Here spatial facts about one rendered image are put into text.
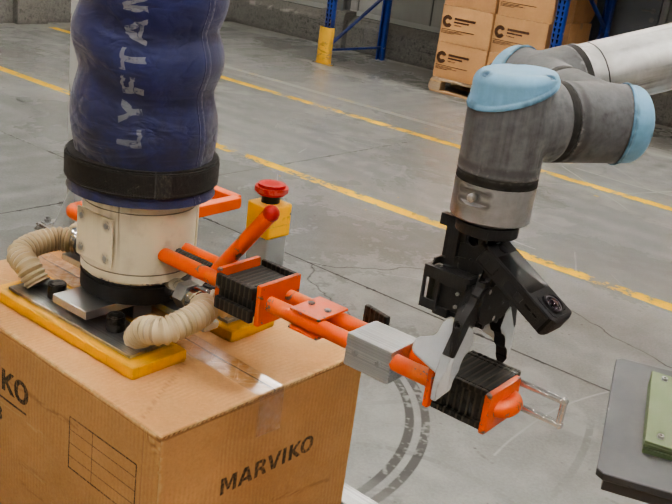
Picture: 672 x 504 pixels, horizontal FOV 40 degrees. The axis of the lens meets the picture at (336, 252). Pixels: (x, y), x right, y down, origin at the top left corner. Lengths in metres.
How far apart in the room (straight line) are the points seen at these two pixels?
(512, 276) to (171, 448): 0.48
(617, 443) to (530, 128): 0.90
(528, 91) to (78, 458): 0.79
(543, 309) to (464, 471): 2.01
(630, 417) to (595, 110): 0.95
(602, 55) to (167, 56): 0.56
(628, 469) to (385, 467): 1.35
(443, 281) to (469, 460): 2.03
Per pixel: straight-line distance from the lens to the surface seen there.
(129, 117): 1.29
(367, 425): 3.12
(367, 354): 1.14
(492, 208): 0.99
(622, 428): 1.82
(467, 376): 1.08
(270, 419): 1.32
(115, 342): 1.34
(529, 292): 1.01
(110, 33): 1.28
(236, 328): 1.42
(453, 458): 3.04
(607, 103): 1.04
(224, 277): 1.25
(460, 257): 1.06
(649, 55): 1.24
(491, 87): 0.97
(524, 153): 0.98
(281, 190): 1.89
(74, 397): 1.31
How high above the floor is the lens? 1.58
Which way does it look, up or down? 20 degrees down
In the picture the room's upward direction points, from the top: 7 degrees clockwise
